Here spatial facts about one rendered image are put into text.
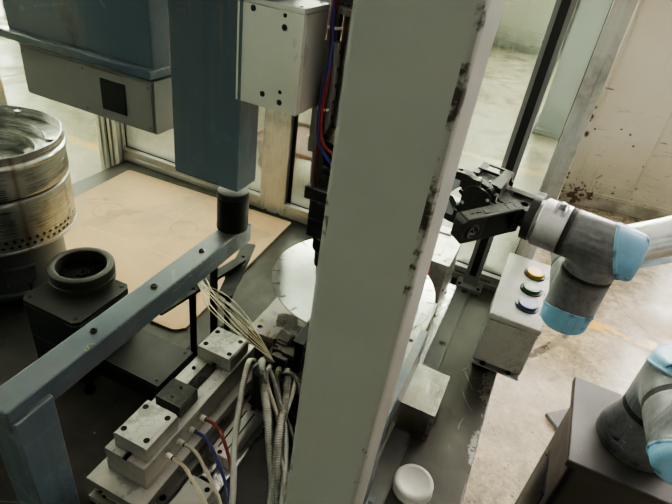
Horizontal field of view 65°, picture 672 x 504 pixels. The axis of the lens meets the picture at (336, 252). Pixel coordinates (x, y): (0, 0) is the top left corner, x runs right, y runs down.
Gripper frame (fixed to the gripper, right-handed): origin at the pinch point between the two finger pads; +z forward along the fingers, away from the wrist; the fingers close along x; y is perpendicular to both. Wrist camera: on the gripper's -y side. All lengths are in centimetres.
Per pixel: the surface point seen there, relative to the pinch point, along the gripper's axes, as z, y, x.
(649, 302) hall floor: -67, 195, -150
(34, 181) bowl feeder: 66, -30, -12
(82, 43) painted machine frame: 49, -23, 16
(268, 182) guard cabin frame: 60, 32, -42
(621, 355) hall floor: -61, 138, -142
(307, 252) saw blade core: 20.7, -1.1, -26.2
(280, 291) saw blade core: 16.6, -15.3, -24.1
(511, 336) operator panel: -22.4, 14.2, -37.6
